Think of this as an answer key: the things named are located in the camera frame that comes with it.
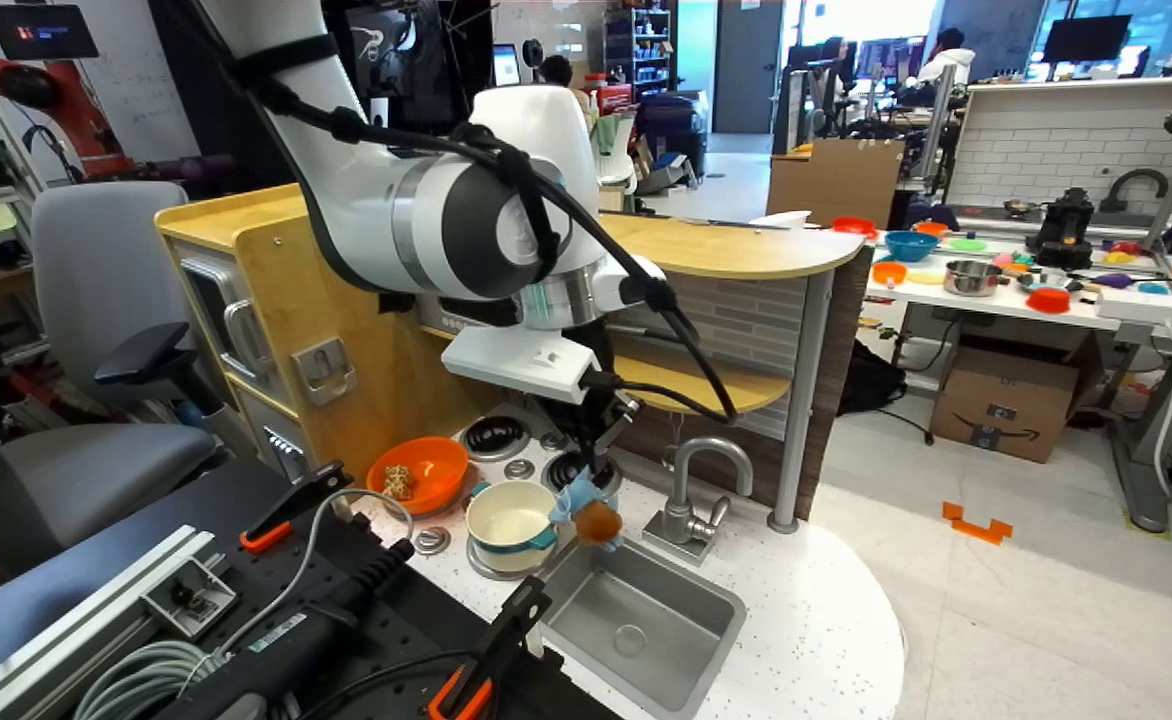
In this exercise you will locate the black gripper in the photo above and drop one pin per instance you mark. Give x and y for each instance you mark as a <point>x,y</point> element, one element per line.
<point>607,407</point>

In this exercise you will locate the orange and blue toy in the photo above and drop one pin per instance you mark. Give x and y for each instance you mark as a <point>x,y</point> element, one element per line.
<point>596,522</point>

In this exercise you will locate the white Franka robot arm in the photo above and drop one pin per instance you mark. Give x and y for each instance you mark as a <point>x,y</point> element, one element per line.
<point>387,214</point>

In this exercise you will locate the white bowl teal stripe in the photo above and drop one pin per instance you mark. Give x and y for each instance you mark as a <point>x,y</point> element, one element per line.
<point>510,512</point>

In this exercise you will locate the white bowl with food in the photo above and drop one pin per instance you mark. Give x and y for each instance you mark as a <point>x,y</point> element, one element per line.
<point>484,562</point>

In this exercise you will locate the steel toy sink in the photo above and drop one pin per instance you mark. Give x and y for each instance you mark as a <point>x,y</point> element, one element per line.
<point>636,625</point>

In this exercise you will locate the small orange toy bowl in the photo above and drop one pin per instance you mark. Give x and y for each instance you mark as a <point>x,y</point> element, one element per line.
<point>890,272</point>

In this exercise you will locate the red toy bowl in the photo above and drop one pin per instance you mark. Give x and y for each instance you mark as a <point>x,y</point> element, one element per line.
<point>1049,300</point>
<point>855,225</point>

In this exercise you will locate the teal toy bowl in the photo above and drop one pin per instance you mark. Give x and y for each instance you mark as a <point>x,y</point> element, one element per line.
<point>910,244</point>

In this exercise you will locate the black coil stove burner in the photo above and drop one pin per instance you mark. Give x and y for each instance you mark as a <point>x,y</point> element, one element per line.
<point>552,466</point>
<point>495,435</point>

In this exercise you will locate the grey stove knob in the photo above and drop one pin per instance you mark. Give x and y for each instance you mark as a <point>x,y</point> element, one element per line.
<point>521,468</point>
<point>435,537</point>

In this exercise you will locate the grey toy faucet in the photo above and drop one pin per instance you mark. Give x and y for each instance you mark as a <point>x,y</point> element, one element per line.
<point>706,482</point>

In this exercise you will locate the clear cup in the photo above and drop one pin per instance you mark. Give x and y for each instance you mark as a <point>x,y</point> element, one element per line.
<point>378,512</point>

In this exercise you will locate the black bag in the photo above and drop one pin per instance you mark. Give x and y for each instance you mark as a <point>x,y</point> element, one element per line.
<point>869,380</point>

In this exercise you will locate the black tube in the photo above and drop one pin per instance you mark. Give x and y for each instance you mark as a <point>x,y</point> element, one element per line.
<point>329,612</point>

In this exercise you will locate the wooden toy kitchen unit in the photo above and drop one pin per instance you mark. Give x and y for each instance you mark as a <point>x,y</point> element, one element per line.
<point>277,304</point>

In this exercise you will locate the large brown cardboard box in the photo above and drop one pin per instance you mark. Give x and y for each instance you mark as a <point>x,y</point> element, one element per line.
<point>838,181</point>

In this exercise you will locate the printed cardboard box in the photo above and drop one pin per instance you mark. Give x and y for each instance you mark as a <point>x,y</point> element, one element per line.
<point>1005,401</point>

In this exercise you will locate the steel toy pot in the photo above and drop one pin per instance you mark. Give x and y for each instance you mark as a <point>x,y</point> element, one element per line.
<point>970,277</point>

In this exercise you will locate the tall storage shelf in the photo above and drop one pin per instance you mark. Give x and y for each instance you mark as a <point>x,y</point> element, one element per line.
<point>643,42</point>

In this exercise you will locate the green toy plate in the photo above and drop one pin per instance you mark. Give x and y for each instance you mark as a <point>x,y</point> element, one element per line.
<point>970,244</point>

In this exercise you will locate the grey door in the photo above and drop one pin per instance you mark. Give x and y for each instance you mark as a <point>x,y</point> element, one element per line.
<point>750,54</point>

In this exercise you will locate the white table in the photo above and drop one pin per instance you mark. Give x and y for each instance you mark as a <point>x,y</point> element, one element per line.
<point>1076,321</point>

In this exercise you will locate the grey padded office chair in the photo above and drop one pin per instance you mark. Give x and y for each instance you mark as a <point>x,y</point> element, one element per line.
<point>91,295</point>

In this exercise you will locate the person in white shirt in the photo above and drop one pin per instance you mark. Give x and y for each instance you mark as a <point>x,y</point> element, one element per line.
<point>947,62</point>

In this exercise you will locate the white box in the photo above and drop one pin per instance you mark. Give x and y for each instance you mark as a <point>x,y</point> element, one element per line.
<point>1147,304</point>

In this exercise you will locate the white tiled panel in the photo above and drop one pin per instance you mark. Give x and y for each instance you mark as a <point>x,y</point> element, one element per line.
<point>1076,141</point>

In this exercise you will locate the dark desk monitor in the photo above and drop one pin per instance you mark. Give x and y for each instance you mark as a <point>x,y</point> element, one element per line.
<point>1084,36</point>

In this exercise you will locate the red machine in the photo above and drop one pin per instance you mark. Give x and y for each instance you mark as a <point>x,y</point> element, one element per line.
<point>45,104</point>

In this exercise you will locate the orange plastic bracket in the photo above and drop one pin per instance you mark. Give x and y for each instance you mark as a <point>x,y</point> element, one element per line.
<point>979,522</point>

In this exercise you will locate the aluminium rail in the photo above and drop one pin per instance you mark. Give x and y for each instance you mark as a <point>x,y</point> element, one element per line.
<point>77,612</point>

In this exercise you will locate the wall screen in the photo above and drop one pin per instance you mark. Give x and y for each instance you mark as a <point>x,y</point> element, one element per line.
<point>37,30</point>

